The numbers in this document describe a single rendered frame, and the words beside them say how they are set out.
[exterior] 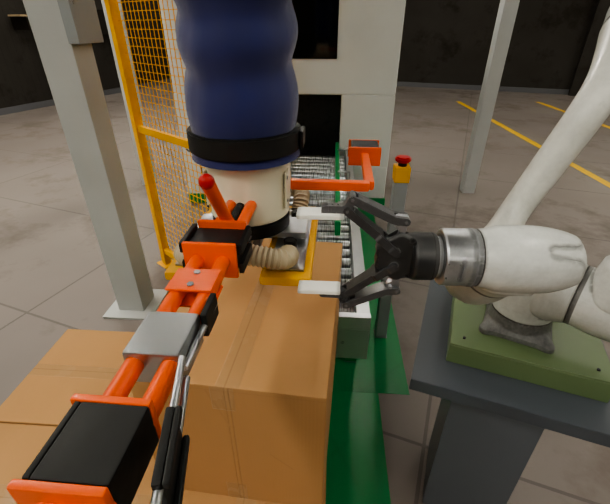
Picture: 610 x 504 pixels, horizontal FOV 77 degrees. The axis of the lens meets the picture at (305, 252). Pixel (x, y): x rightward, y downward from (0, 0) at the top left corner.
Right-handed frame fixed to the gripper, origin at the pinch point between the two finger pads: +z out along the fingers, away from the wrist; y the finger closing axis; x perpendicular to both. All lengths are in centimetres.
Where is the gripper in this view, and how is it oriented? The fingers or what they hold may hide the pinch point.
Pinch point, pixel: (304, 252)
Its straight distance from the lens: 61.2
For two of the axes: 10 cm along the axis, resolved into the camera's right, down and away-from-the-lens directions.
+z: -10.0, -0.3, 0.7
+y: 0.1, 8.6, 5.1
